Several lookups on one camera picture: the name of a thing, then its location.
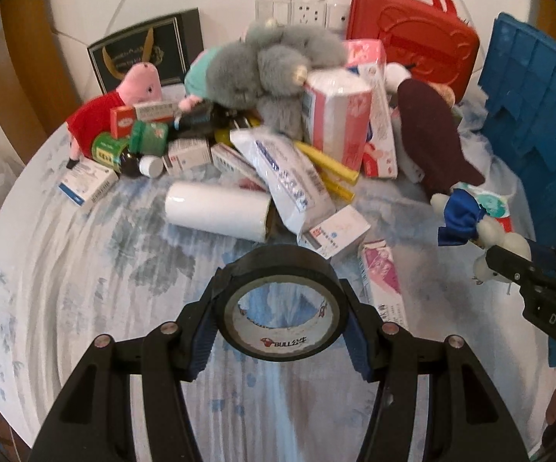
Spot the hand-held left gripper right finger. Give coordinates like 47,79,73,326
340,279,529,462

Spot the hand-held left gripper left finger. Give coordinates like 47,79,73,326
30,269,223,462

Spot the white plush with blue bow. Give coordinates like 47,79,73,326
429,187,532,286

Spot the black tape roll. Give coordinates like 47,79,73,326
212,244,352,363

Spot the blue plastic storage bin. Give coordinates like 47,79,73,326
477,12,556,247

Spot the round desktop with blue-white cloth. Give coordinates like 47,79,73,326
0,77,556,462

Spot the pink white flat box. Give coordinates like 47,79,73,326
358,239,407,324

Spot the white blue red medicine box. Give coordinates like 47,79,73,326
297,204,372,259

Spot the white paper roll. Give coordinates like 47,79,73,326
164,180,270,242

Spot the dark maroon plush toy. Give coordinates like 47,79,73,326
396,77,487,199

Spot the white pink medicine box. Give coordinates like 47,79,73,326
209,142,269,189

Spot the dark bottle with white cap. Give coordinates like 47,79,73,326
120,151,164,180

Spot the white blue printed pouch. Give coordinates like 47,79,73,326
230,126,337,233

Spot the tall pink white box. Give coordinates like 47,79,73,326
345,38,400,180

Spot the green medicine bottle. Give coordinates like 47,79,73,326
90,133,131,167

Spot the dark glass bottle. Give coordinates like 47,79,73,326
173,105,260,136

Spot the pink white tissue box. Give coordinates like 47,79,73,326
302,70,373,167

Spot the red plastic carry case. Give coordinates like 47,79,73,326
345,0,482,105

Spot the pink pig plush red dress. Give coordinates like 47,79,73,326
66,64,164,170

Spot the pink pig plush teal dress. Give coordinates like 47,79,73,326
178,49,223,112

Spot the grey furry plush toy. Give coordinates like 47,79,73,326
208,20,349,136

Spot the white wall socket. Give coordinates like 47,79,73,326
291,0,328,27

